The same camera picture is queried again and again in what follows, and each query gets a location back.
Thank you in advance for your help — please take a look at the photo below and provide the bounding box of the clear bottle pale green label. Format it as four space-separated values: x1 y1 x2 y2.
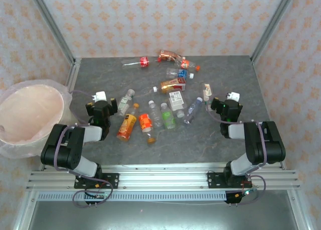
117 88 136 117

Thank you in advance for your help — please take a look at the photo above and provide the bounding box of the small beige label bottle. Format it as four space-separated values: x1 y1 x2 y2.
202 83 213 102

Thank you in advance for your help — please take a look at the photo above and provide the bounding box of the blue tinted clear bottle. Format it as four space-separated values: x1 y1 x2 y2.
183 96 204 127

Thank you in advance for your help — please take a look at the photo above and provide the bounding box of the yellow label juice bottle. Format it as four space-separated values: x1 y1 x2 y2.
116 103 140 142

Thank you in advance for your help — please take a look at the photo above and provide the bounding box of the orange label number five bottle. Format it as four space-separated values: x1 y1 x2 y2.
138 113 156 144

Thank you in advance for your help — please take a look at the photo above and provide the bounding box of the square clear white label bottle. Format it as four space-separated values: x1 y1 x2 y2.
168 89 188 118

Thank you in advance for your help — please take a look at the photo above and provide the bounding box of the clear bottle without label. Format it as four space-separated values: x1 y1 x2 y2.
147 100 164 129

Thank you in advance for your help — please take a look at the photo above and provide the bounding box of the blue label water bottle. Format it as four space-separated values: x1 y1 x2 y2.
165 67 195 80

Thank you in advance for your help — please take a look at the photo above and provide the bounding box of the gold red label tea bottle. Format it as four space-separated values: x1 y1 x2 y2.
152 78 187 94

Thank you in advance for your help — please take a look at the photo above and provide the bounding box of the orange label orange cap bottle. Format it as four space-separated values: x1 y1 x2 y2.
175 57 201 72

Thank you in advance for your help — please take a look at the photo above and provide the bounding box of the red label cola bottle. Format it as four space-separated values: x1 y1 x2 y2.
121 55 162 69

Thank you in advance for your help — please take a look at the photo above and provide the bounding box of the crushed brown coffee bottle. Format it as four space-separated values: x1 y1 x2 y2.
159 49 183 63

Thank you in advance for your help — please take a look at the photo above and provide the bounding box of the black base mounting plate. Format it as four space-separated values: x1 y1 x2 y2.
74 173 120 190
207 171 252 189

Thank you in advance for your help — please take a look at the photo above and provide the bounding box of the grey metal lower panel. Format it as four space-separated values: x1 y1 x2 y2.
27 201 301 230

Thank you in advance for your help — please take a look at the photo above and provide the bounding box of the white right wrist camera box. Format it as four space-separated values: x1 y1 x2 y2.
226 91 241 102

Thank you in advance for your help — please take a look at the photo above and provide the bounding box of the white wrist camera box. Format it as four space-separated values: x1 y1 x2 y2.
226 91 241 102
92 91 107 102

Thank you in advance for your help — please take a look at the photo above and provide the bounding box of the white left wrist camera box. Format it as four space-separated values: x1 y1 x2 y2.
92 91 107 102

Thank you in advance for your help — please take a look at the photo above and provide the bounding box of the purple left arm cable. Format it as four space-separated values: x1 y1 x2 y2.
54 90 114 208

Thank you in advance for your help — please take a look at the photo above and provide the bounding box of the aluminium table side rail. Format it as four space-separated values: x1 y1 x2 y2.
64 58 82 89

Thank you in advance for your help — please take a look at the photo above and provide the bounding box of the aluminium frame post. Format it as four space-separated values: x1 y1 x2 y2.
26 0 76 66
250 0 299 63

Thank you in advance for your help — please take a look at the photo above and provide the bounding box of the slotted grey cable duct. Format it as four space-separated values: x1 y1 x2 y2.
37 191 228 202

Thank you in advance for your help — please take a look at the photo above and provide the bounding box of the aluminium lower frame rail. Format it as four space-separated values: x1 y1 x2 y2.
287 189 311 230
12 191 38 230

